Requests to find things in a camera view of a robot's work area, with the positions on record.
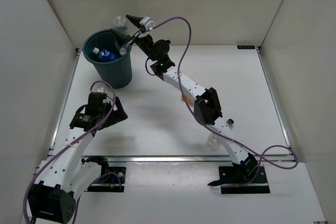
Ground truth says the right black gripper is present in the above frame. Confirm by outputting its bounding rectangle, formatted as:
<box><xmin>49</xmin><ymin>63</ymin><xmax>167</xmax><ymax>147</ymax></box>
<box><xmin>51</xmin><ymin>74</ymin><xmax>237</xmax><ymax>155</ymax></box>
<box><xmin>113</xmin><ymin>15</ymin><xmax>159</xmax><ymax>62</ymax></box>

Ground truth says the green label water bottle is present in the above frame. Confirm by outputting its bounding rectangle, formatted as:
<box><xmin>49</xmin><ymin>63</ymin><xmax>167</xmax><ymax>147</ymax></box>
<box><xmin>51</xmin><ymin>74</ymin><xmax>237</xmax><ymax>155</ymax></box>
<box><xmin>113</xmin><ymin>16</ymin><xmax>128</xmax><ymax>56</ymax></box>

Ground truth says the blue label water bottle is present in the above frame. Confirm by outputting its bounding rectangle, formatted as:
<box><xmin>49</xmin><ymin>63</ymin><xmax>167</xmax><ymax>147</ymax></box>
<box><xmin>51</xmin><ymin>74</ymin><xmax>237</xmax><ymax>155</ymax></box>
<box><xmin>92</xmin><ymin>47</ymin><xmax>117</xmax><ymax>62</ymax></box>

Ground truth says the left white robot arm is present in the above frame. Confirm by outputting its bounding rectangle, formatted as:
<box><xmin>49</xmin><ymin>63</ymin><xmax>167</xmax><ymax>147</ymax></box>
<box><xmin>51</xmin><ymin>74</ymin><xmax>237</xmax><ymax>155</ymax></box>
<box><xmin>27</xmin><ymin>90</ymin><xmax>128</xmax><ymax>223</ymax></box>

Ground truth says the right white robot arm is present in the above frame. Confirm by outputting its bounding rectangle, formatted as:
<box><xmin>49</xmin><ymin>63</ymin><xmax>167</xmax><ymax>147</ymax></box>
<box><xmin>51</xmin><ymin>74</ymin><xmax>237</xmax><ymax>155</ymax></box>
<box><xmin>111</xmin><ymin>15</ymin><xmax>260</xmax><ymax>186</ymax></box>

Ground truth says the dark teal plastic bin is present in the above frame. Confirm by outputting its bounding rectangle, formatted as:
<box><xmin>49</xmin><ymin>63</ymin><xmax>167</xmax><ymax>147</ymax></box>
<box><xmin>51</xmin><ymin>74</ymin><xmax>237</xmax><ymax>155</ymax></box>
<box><xmin>82</xmin><ymin>29</ymin><xmax>132</xmax><ymax>89</ymax></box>

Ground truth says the orange juice bottle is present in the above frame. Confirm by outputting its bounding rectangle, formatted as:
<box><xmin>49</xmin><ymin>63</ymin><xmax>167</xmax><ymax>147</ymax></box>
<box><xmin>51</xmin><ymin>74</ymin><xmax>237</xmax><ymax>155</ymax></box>
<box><xmin>181</xmin><ymin>95</ymin><xmax>190</xmax><ymax>102</ymax></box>

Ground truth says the pepsi label clear bottle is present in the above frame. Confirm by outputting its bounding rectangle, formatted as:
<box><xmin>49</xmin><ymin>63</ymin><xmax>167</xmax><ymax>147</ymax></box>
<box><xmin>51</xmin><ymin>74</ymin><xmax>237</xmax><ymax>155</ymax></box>
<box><xmin>206</xmin><ymin>118</ymin><xmax>234</xmax><ymax>151</ymax></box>

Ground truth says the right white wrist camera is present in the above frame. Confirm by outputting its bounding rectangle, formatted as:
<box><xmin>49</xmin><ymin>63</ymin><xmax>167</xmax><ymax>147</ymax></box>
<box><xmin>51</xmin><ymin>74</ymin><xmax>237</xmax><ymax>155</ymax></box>
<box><xmin>140</xmin><ymin>16</ymin><xmax>155</xmax><ymax>31</ymax></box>

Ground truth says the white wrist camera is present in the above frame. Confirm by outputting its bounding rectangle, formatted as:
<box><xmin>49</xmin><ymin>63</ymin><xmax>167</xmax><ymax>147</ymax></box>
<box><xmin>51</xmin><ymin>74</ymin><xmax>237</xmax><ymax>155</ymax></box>
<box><xmin>95</xmin><ymin>87</ymin><xmax>108</xmax><ymax>94</ymax></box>
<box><xmin>140</xmin><ymin>16</ymin><xmax>155</xmax><ymax>31</ymax></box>

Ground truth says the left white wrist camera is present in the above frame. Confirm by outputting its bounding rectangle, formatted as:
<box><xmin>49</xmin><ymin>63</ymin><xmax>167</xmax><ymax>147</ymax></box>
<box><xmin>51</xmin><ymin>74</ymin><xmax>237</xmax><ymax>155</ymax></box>
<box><xmin>95</xmin><ymin>87</ymin><xmax>108</xmax><ymax>94</ymax></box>

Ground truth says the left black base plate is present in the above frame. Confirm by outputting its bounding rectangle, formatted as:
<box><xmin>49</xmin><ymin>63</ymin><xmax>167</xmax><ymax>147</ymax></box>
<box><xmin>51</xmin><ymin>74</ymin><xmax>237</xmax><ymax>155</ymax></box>
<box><xmin>86</xmin><ymin>165</ymin><xmax>127</xmax><ymax>193</ymax></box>

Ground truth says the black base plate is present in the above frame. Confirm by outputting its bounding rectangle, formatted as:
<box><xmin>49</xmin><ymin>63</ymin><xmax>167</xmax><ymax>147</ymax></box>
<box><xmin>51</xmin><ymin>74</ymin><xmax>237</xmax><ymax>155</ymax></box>
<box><xmin>86</xmin><ymin>165</ymin><xmax>127</xmax><ymax>193</ymax></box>
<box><xmin>208</xmin><ymin>166</ymin><xmax>270</xmax><ymax>195</ymax></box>

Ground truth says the aluminium table edge rail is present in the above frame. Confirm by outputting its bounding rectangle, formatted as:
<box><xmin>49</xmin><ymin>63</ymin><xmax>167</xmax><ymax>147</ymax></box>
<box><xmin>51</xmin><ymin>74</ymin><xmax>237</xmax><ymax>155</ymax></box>
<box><xmin>48</xmin><ymin>155</ymin><xmax>234</xmax><ymax>164</ymax></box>

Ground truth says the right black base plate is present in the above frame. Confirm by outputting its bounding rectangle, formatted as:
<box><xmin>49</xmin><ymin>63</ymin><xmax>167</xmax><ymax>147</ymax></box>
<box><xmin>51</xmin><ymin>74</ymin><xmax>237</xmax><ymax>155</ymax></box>
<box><xmin>208</xmin><ymin>166</ymin><xmax>270</xmax><ymax>195</ymax></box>

